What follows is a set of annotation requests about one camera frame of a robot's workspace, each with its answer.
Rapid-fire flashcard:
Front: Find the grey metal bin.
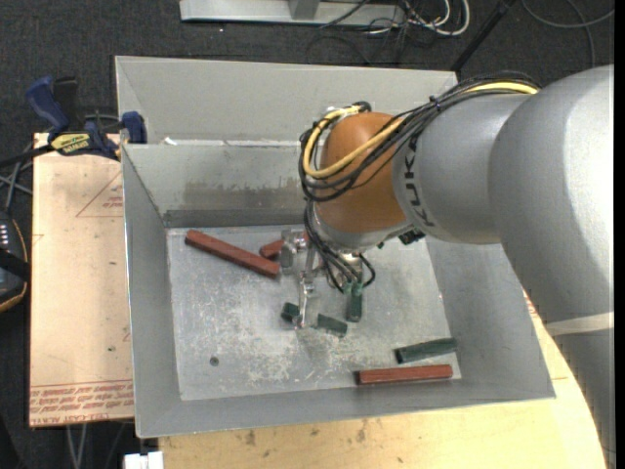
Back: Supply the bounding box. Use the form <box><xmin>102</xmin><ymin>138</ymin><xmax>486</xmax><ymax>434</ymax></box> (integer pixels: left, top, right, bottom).
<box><xmin>114</xmin><ymin>55</ymin><xmax>557</xmax><ymax>439</ymax></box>

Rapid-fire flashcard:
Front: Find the brown cardboard board, red print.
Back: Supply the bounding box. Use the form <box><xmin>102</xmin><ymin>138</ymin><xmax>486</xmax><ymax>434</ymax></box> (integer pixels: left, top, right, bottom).
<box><xmin>28</xmin><ymin>132</ymin><xmax>136</xmax><ymax>429</ymax></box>

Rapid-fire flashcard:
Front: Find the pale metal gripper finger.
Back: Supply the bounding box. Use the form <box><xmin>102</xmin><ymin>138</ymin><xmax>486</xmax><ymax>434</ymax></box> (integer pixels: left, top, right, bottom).
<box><xmin>278</xmin><ymin>229</ymin><xmax>313</xmax><ymax>275</ymax></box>
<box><xmin>294</xmin><ymin>272</ymin><xmax>319</xmax><ymax>330</ymax></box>

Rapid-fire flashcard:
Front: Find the red-brown flat block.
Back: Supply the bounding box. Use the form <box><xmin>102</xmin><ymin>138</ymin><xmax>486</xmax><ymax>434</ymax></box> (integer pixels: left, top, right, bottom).
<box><xmin>258</xmin><ymin>238</ymin><xmax>286</xmax><ymax>260</ymax></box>
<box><xmin>184</xmin><ymin>229</ymin><xmax>282</xmax><ymax>279</ymax></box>
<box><xmin>354</xmin><ymin>363</ymin><xmax>455</xmax><ymax>387</ymax></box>

